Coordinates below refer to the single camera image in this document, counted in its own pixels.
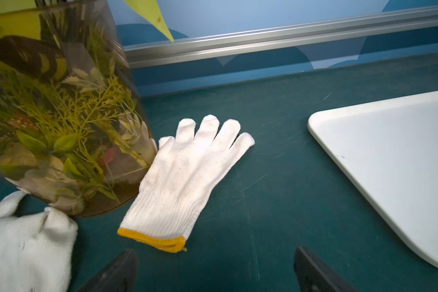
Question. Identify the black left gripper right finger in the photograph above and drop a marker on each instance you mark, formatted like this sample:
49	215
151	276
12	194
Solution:
314	275

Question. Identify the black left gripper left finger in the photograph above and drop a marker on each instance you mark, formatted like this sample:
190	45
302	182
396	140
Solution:
120	275

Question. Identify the white glove left of vase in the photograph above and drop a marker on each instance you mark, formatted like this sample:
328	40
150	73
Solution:
35	250

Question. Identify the white glove of vase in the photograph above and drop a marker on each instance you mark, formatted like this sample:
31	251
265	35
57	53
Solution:
35	250
179	183

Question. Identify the white glove right of vase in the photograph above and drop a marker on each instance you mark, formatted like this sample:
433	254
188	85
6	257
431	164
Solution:
179	183

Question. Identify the white rectangular tray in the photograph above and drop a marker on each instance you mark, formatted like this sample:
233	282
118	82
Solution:
389	151

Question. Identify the glass vase with plants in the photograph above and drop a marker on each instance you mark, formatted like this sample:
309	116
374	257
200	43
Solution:
72	129

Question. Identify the aluminium back rail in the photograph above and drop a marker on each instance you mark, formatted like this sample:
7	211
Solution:
193	49

